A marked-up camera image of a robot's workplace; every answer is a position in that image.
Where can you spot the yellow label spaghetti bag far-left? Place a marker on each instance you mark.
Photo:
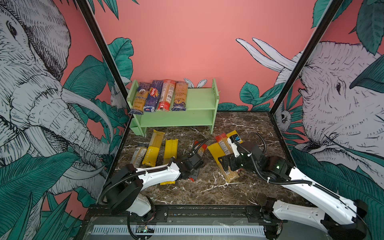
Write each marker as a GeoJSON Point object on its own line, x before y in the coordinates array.
{"type": "Point", "coordinates": [152, 153]}

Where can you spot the right black frame post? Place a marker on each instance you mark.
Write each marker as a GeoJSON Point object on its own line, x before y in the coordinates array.
{"type": "Point", "coordinates": [325, 21]}

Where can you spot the blue-end yellow spaghetti bag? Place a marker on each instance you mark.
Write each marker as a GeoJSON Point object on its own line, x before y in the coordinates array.
{"type": "Point", "coordinates": [180, 98]}

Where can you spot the yellow spaghetti bag left long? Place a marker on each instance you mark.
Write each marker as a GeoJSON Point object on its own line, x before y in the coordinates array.
{"type": "Point", "coordinates": [171, 149]}

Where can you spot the clear white label spaghetti bag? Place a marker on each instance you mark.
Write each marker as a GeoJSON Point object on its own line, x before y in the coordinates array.
{"type": "Point", "coordinates": [138, 156]}

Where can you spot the red spaghetti bag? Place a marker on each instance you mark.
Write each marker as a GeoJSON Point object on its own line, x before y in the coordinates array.
{"type": "Point", "coordinates": [222, 140]}
{"type": "Point", "coordinates": [166, 95]}
{"type": "Point", "coordinates": [199, 148]}

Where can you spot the dark blue pasta box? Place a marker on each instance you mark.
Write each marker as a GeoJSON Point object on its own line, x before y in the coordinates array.
{"type": "Point", "coordinates": [154, 96]}

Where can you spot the green two-tier shelf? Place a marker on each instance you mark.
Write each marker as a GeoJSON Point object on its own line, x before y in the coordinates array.
{"type": "Point", "coordinates": [201, 110]}

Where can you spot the blue yellow spaghetti bag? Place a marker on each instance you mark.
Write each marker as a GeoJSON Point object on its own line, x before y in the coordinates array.
{"type": "Point", "coordinates": [140, 99]}

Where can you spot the yellow spaghetti bag centre-right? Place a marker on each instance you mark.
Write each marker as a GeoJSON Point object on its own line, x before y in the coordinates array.
{"type": "Point", "coordinates": [217, 152]}

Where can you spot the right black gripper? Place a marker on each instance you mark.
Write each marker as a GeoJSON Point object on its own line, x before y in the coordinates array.
{"type": "Point", "coordinates": [232, 159]}

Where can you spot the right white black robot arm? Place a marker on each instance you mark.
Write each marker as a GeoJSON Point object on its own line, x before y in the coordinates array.
{"type": "Point", "coordinates": [341, 218]}

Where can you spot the yellow spaghetti bag far-right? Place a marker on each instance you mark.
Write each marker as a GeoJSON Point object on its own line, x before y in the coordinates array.
{"type": "Point", "coordinates": [234, 137]}

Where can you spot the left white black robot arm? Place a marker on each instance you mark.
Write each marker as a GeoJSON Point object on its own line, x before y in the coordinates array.
{"type": "Point", "coordinates": [122, 192]}

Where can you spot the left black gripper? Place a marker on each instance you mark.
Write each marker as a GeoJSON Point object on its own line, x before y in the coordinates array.
{"type": "Point", "coordinates": [196, 174]}

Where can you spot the left black frame post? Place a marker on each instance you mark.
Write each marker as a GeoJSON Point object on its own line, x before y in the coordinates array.
{"type": "Point", "coordinates": [102, 45]}

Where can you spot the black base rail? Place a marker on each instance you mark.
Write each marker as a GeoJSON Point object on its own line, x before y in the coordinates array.
{"type": "Point", "coordinates": [253, 214]}

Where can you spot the black frame post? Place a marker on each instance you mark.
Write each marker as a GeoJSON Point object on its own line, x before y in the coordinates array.
{"type": "Point", "coordinates": [325, 21]}
{"type": "Point", "coordinates": [102, 45]}

